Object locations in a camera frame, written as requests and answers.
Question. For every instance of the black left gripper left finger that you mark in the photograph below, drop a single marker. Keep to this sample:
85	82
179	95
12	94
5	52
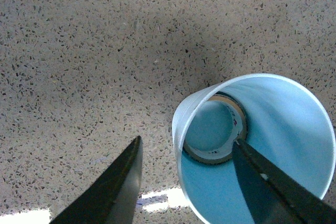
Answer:
113	196

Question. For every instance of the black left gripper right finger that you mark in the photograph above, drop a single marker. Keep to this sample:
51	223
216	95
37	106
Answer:
271	195

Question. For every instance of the blue cup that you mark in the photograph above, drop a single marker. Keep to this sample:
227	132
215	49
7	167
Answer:
286	123

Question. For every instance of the tape roll inside cup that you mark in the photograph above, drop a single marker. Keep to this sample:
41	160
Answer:
217	124

